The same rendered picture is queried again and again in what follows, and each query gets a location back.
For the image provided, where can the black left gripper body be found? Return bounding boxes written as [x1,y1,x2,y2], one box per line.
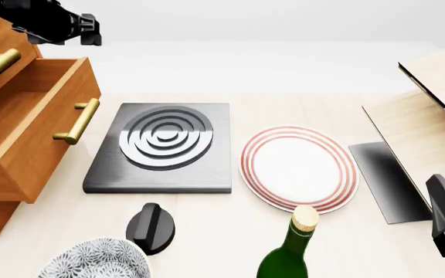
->
[76,12,104,46]

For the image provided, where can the pale wooden box black edges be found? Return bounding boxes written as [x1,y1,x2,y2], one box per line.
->
[348,39,445,225]

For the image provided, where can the white plate with red rings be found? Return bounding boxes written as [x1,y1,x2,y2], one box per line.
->
[239,125,361,215]

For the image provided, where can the flat black stove plate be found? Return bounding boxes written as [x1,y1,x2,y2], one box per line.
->
[82,102,233,195]

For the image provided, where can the green glass bottle with cork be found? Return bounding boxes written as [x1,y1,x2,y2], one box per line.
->
[256,204,321,278]

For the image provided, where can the round black stove knob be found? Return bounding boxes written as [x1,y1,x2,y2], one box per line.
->
[125,202,177,256]

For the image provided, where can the patterned grey white bowl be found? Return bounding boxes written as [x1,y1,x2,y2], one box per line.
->
[36,236,152,278]

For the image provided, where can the wooden drawer with brass handle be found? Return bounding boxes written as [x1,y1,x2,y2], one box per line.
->
[0,27,44,110]
[0,56,102,205]

